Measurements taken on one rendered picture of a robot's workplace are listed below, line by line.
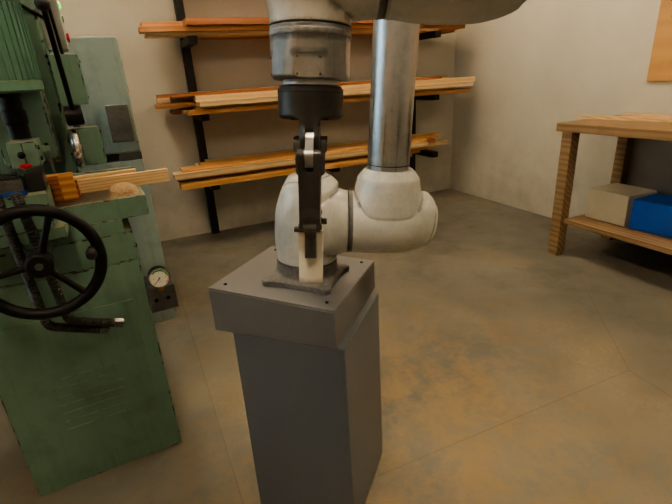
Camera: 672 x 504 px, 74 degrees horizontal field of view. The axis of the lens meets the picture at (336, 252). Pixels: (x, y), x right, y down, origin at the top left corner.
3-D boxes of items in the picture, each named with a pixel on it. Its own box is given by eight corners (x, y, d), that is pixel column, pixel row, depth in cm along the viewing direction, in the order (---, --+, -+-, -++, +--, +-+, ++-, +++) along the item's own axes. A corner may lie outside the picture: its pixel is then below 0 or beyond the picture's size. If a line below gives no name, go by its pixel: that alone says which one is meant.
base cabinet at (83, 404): (37, 499, 141) (-45, 298, 115) (49, 395, 189) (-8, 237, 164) (183, 442, 160) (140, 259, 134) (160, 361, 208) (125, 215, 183)
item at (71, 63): (61, 106, 142) (47, 54, 136) (62, 105, 149) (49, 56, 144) (90, 104, 145) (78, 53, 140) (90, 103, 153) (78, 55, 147)
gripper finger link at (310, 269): (323, 228, 56) (322, 229, 55) (322, 280, 58) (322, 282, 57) (298, 227, 55) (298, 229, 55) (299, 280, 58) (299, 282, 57)
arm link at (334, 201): (279, 245, 123) (276, 165, 115) (345, 246, 123) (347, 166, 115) (271, 268, 108) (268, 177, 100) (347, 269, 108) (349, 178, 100)
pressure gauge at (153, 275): (151, 296, 133) (145, 271, 130) (150, 291, 136) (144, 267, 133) (173, 290, 136) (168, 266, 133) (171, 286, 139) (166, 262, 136)
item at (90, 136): (77, 166, 147) (67, 129, 143) (77, 163, 153) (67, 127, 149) (108, 162, 151) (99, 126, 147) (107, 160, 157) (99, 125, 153)
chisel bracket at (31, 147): (14, 175, 123) (4, 143, 120) (20, 167, 135) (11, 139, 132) (45, 171, 127) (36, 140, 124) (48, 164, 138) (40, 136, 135)
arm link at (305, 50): (262, 20, 45) (265, 83, 47) (353, 22, 45) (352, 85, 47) (273, 34, 53) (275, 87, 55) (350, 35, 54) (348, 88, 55)
